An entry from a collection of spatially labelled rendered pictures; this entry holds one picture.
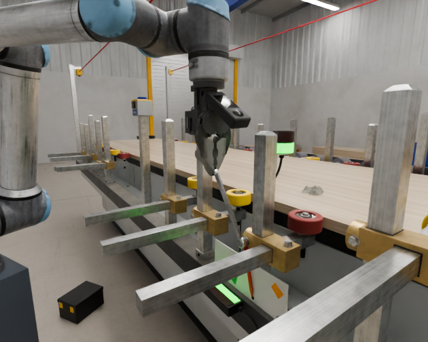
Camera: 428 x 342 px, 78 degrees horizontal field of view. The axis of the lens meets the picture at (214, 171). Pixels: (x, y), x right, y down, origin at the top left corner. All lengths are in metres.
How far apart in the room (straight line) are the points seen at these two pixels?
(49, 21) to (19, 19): 0.10
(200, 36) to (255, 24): 10.67
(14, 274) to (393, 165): 1.16
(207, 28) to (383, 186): 0.43
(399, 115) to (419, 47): 7.98
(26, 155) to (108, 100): 7.39
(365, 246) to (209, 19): 0.50
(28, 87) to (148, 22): 0.61
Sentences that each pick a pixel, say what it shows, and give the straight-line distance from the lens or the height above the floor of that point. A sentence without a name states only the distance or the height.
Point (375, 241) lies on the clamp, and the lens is 0.46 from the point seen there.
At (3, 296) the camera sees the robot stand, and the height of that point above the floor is 0.54.
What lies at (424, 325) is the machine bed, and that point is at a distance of 0.76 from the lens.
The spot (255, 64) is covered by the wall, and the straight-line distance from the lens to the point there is 10.93.
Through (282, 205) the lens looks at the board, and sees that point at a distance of 0.77.
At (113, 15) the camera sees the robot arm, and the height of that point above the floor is 1.31.
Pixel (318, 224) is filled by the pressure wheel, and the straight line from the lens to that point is 0.66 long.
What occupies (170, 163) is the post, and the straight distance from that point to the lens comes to 1.00.
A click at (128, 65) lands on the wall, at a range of 8.75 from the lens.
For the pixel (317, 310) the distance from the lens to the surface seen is 0.28.
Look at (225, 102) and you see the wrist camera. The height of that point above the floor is 1.17.
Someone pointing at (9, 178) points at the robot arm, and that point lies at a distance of 1.19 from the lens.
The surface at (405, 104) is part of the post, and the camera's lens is 0.43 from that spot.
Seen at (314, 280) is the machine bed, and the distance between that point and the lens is 0.86.
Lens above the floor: 1.13
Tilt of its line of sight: 11 degrees down
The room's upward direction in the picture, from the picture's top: straight up
